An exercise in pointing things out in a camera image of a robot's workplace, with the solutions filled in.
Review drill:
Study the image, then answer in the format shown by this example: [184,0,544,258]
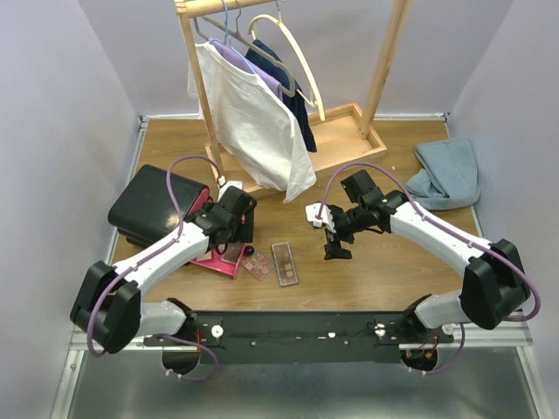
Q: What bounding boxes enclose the long eyeshadow palette purple tones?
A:
[221,243,245,264]

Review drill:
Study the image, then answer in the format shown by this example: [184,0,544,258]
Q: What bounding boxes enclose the pink drawer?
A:
[183,187,212,216]
[190,211,256,280]

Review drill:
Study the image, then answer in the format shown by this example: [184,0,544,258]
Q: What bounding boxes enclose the pink palette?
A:
[242,251,275,281]

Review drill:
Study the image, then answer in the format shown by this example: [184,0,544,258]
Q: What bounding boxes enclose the brown eyeshadow palette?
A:
[272,242,299,287]

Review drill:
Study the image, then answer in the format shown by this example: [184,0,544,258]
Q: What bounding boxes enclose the black organizer box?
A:
[107,164,209,248]

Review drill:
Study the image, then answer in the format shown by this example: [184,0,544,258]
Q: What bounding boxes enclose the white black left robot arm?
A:
[70,186,257,357]

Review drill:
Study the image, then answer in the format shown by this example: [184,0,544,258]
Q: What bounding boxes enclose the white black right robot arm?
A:
[306,169,532,342]

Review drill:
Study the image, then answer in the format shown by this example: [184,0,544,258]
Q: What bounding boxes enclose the wooden clothes rack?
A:
[173,0,414,202]

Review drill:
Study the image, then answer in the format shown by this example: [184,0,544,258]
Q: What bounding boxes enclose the white t-shirt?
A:
[196,42,316,203]

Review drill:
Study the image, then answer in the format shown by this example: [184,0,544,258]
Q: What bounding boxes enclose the light blue towel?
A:
[406,138,480,210]

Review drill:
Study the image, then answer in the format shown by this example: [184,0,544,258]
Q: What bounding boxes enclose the cream wooden hanger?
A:
[247,12,327,122]

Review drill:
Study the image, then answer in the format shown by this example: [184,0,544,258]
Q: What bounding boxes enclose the navy blue garment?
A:
[245,49,317,153]

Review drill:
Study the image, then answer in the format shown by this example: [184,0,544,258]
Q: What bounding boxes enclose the lavender shirt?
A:
[209,38,282,100]

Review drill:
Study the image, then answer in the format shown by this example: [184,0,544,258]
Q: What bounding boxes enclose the blue hanger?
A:
[210,0,256,75]

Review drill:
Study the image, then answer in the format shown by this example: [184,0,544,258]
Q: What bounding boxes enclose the grey hanger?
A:
[202,1,296,98]

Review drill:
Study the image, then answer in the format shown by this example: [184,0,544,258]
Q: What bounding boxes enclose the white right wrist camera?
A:
[305,203,335,233]

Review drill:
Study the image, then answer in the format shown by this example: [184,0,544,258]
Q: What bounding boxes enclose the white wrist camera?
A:
[305,203,335,233]
[217,175,244,200]

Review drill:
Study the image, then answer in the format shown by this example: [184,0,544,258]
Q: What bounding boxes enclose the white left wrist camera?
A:
[217,175,244,200]

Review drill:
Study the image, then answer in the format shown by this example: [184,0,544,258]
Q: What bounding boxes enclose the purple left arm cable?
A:
[86,155,226,357]

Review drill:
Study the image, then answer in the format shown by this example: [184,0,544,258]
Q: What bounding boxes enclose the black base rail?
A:
[143,310,455,366]

